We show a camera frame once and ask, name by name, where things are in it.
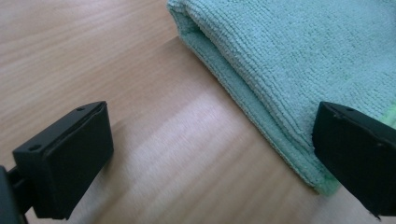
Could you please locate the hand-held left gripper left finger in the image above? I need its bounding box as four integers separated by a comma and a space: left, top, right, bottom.
12, 101, 115, 220

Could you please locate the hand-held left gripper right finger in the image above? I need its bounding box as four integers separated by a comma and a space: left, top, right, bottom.
311, 101, 396, 219

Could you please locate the green microfibre cloth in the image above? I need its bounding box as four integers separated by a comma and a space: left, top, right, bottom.
166, 0, 396, 197

